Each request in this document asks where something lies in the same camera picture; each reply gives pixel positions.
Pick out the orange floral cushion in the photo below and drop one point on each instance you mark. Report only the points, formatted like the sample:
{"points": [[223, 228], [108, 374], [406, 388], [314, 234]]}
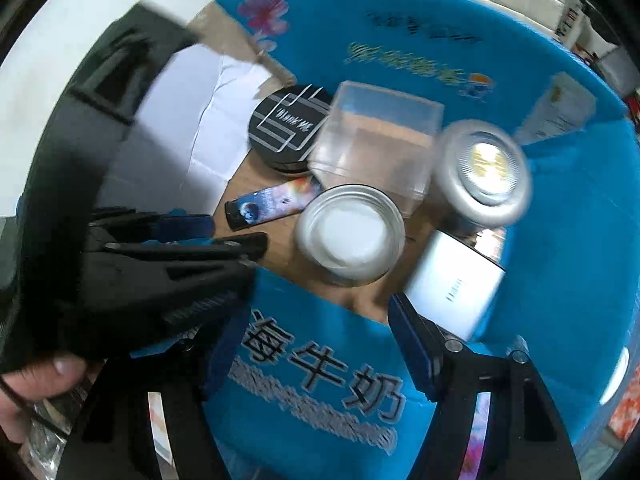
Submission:
{"points": [[626, 415]]}

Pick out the blue cardboard milk box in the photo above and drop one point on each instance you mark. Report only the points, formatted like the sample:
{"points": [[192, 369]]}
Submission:
{"points": [[495, 350]]}

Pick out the person's left hand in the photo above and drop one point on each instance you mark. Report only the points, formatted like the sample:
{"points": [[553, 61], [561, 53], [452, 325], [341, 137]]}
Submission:
{"points": [[38, 381]]}

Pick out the grey metal flask box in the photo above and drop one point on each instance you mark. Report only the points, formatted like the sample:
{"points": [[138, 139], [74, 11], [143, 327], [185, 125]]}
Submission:
{"points": [[453, 284]]}

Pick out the black round patterned case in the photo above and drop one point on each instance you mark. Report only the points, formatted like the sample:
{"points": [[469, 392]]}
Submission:
{"points": [[284, 126]]}

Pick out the silver round lid tin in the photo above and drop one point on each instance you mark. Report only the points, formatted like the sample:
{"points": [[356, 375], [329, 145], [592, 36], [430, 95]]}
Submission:
{"points": [[353, 232]]}

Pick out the white round jar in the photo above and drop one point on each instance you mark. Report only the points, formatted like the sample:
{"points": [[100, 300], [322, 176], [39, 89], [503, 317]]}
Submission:
{"points": [[617, 377]]}

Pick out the clear plastic cube box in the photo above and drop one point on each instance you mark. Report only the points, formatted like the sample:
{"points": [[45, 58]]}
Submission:
{"points": [[378, 137]]}

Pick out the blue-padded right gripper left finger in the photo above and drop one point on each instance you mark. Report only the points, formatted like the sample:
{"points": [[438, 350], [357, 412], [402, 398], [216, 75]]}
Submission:
{"points": [[213, 351]]}

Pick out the galaxy print lighter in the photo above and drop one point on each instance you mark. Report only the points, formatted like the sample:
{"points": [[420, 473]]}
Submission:
{"points": [[269, 204]]}

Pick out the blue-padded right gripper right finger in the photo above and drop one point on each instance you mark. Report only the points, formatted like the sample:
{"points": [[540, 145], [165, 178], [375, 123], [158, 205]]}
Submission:
{"points": [[421, 345]]}

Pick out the silver round tin can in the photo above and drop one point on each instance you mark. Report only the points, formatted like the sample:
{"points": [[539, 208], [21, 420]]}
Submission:
{"points": [[481, 178]]}

